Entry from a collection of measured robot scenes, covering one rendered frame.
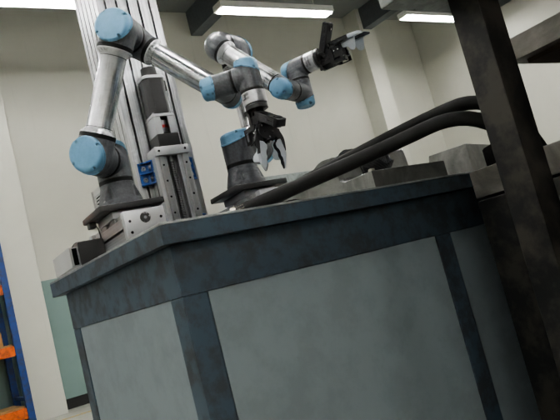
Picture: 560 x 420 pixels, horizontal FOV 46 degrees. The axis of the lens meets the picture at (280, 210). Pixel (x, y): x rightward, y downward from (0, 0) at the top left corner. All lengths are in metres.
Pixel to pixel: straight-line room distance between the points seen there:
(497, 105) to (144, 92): 1.62
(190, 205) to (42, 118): 5.23
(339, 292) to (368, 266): 0.10
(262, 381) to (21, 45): 6.92
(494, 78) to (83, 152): 1.36
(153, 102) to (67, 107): 5.21
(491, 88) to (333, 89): 8.51
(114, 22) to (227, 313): 1.29
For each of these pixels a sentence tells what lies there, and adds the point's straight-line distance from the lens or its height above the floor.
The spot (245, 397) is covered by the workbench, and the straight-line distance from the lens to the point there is 1.18.
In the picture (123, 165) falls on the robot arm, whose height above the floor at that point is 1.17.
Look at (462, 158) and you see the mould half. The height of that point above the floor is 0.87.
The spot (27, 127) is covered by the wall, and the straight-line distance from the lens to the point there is 7.52.
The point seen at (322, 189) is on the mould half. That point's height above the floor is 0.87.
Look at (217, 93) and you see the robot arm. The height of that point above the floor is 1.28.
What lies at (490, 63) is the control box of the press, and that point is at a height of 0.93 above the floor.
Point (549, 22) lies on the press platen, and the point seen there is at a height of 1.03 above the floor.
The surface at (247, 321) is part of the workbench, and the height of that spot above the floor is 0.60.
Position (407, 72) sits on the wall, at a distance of 10.85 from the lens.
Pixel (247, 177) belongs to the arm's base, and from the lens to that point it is 2.45.
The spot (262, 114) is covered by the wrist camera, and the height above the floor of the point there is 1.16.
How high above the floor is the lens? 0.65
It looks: 6 degrees up
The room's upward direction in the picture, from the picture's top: 14 degrees counter-clockwise
